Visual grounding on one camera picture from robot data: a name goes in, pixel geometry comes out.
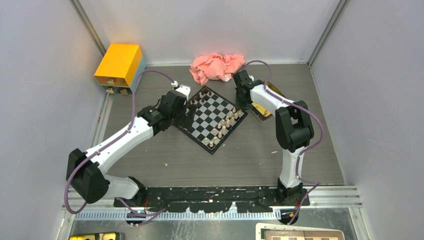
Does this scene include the gold tin tray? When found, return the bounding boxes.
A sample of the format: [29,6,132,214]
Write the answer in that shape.
[248,80,288,122]

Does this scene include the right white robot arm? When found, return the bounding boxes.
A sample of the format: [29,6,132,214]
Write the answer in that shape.
[232,70,315,206]

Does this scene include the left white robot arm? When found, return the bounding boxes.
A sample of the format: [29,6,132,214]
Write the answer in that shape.
[66,85,196,207]

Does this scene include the black white chess board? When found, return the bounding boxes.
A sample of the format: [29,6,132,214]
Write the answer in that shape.
[178,86,248,155]

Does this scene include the boxed chess board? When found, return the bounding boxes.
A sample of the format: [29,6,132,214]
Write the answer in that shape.
[255,223,345,240]

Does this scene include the pink crumpled cloth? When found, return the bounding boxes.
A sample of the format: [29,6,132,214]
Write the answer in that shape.
[188,53,246,86]

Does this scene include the yellow teal drawer box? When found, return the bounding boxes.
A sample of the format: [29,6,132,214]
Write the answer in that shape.
[94,43,147,95]

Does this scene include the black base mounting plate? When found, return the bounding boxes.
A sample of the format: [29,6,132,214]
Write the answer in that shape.
[113,186,310,214]

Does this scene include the yellow object at edge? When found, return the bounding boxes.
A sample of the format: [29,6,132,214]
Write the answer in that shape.
[69,231,124,240]

